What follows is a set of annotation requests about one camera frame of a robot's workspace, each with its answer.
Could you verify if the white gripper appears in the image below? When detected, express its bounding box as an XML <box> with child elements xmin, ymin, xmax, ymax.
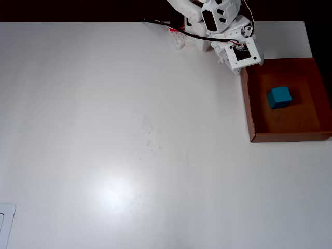
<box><xmin>210</xmin><ymin>15</ymin><xmax>265</xmax><ymax>77</ymax></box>

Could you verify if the blue cube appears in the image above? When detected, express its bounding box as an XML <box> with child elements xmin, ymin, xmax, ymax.
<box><xmin>267</xmin><ymin>86</ymin><xmax>293</xmax><ymax>110</ymax></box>

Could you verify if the brown cardboard box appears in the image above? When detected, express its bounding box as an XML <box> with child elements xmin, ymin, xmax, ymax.
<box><xmin>240</xmin><ymin>58</ymin><xmax>332</xmax><ymax>143</ymax></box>

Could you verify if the white studded base block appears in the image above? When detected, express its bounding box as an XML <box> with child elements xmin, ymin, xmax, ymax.
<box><xmin>170</xmin><ymin>29</ymin><xmax>187</xmax><ymax>50</ymax></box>

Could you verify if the white rounded flat pad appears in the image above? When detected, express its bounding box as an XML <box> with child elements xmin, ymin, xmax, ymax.
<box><xmin>0</xmin><ymin>203</ymin><xmax>17</xmax><ymax>249</ymax></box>

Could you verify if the white wrist camera plate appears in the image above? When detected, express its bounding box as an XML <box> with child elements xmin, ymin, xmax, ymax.
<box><xmin>225</xmin><ymin>38</ymin><xmax>262</xmax><ymax>70</ymax></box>

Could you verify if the red white servo wire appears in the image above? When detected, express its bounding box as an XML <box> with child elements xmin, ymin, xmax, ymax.
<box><xmin>242</xmin><ymin>0</ymin><xmax>257</xmax><ymax>36</ymax></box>

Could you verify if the black camera cable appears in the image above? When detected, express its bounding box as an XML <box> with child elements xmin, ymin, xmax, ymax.
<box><xmin>142</xmin><ymin>18</ymin><xmax>236</xmax><ymax>45</ymax></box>

